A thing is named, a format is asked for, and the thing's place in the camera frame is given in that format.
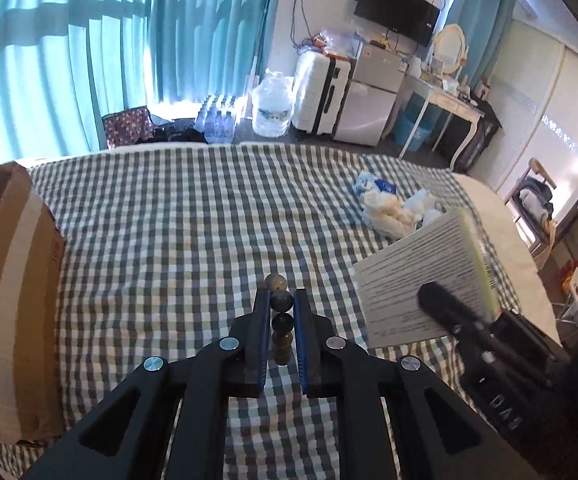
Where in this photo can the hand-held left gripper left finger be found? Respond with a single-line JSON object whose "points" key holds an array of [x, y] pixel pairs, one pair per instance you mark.
{"points": [[261, 340]]}

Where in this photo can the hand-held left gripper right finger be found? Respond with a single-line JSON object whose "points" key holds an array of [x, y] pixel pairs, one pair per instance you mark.
{"points": [[303, 345]]}

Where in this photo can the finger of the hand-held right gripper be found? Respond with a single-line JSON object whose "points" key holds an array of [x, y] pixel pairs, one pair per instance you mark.
{"points": [[449, 307]]}

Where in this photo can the green and white medicine box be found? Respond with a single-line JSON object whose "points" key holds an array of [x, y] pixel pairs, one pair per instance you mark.
{"points": [[409, 280]]}

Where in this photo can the brown cardboard box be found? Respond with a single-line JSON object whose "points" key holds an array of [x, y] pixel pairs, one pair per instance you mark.
{"points": [[19, 285]]}

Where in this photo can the clear plastic bag of items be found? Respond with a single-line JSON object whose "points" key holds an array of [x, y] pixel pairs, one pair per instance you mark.
{"points": [[394, 215]]}

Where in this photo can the wooden chair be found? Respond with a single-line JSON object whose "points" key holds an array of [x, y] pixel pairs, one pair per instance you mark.
{"points": [[534, 195]]}

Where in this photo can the dark patterned suitcase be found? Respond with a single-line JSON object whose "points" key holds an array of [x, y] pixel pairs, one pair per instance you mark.
{"points": [[474, 140]]}

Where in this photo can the blue bin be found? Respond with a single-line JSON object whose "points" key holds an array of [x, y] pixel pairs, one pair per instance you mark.
{"points": [[414, 130]]}

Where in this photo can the white dressing table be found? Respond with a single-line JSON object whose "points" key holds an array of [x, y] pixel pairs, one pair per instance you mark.
{"points": [[444, 97]]}

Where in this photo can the silver mini fridge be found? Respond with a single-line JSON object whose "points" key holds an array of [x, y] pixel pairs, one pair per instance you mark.
{"points": [[364, 105]]}

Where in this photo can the pack of water bottles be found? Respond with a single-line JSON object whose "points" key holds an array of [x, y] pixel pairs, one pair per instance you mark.
{"points": [[216, 122]]}

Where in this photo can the black clothes pile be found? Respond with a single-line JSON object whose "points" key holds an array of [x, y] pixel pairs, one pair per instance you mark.
{"points": [[179, 132]]}

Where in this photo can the large clear water jug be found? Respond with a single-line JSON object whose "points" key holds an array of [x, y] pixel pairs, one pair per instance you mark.
{"points": [[271, 110]]}

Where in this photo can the white jar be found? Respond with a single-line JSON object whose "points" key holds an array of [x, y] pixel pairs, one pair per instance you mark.
{"points": [[415, 66]]}

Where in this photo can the patterned fabric bag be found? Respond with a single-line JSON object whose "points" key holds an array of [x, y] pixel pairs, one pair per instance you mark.
{"points": [[124, 127]]}

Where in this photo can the white suitcase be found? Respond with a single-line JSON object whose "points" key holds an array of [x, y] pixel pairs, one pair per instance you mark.
{"points": [[314, 90]]}

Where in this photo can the white oval mirror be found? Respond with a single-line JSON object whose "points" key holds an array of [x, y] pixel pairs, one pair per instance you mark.
{"points": [[449, 45]]}

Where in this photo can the light teal window curtain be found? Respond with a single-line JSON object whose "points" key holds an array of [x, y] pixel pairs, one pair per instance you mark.
{"points": [[44, 60]]}

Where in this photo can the teal wall curtain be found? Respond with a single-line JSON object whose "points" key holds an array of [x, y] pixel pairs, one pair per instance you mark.
{"points": [[489, 20]]}

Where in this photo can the black wall television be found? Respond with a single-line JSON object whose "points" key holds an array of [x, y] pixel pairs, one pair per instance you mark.
{"points": [[394, 5]]}

